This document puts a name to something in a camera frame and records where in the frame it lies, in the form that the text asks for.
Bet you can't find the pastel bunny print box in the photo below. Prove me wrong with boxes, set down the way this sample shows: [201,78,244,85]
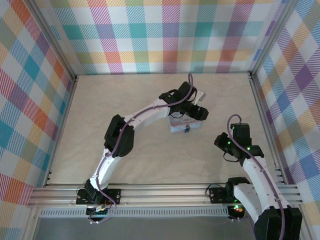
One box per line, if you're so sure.
[167,113,203,134]

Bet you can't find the black connector board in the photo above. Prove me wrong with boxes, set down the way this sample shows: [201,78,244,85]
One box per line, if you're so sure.
[86,206,113,217]

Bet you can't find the aluminium side rail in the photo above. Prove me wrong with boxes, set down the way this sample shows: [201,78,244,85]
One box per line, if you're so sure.
[44,74,80,188]
[247,72,288,185]

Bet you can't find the black module with lights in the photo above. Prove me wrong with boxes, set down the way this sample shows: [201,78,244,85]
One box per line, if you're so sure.
[228,204,245,220]

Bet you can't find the slotted grey cable duct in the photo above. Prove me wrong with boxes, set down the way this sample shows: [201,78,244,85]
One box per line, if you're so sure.
[39,208,230,219]

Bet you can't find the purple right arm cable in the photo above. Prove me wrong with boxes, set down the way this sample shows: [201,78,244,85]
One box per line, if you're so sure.
[226,114,287,240]

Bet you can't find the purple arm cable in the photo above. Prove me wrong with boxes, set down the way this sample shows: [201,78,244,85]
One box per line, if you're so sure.
[226,114,287,240]
[87,72,198,225]

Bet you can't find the aluminium frame post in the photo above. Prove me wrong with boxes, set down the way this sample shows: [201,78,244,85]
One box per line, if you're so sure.
[248,0,301,78]
[24,0,79,81]

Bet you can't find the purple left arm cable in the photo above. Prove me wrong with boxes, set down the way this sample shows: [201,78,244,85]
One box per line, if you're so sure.
[87,72,198,225]

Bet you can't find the wide aluminium base rail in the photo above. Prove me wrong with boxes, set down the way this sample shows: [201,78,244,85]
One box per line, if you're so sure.
[26,183,305,209]

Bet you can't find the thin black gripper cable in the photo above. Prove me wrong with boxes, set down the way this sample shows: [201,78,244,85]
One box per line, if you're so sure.
[223,149,239,163]

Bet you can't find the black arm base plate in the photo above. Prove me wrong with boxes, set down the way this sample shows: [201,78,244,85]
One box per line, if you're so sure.
[75,187,123,206]
[209,186,237,205]

